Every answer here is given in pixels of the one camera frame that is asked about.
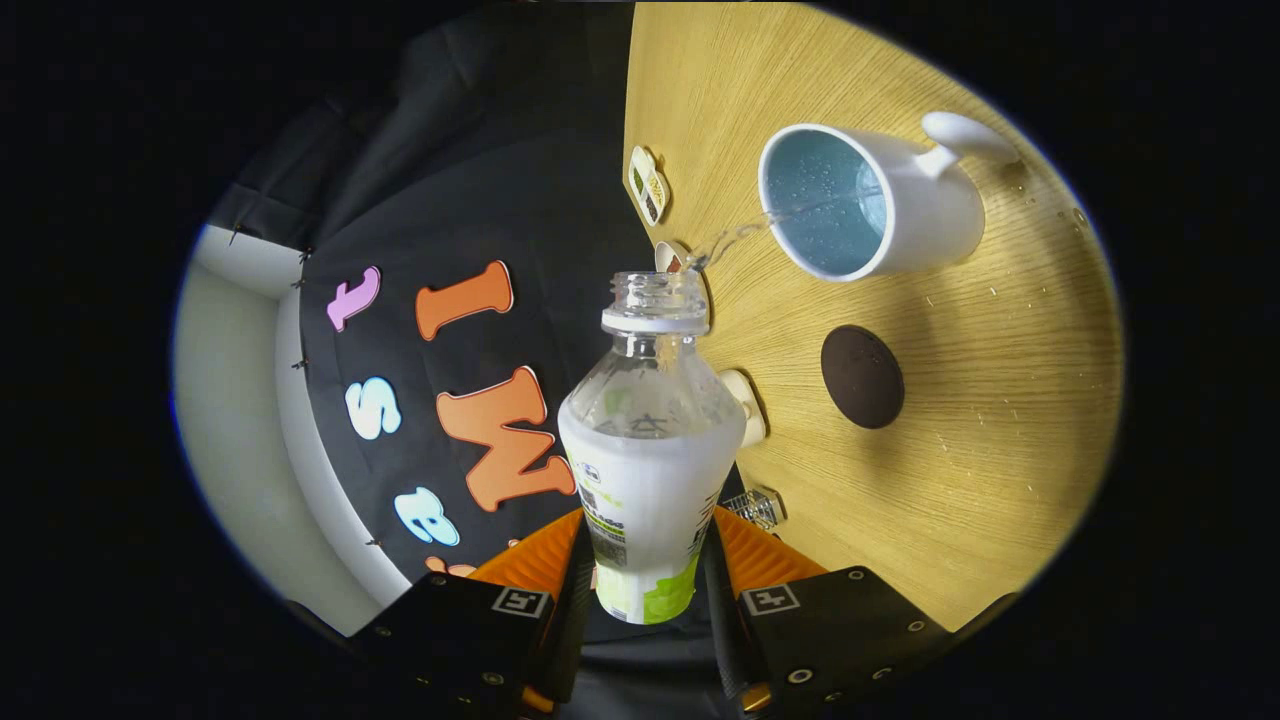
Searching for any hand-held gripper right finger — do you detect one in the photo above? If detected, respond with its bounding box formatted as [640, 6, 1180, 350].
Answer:
[700, 505, 951, 719]

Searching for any white toaster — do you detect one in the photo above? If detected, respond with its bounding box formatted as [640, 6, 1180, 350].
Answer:
[718, 369, 767, 449]

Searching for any dark brown round coaster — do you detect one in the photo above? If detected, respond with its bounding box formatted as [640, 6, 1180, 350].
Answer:
[820, 324, 906, 431]

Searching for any white divided condiment dish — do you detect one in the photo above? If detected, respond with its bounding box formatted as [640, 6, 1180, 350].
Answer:
[628, 146, 669, 226]

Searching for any metal wire utensil holder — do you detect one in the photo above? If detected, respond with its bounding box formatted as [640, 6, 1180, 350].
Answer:
[722, 487, 786, 531]

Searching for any clear juice bottle white label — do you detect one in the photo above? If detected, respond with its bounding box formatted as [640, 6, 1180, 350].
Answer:
[556, 270, 749, 626]

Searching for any black backdrop cloth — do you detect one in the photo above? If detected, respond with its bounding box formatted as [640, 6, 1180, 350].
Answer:
[205, 5, 791, 720]

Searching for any wooden table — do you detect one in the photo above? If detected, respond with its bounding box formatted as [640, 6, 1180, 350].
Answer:
[622, 2, 1124, 633]

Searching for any white cup blue inside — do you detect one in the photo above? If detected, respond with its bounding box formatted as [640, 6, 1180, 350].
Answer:
[757, 111, 1021, 283]

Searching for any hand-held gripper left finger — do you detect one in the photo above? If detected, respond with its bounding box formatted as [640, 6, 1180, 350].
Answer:
[350, 507, 596, 719]

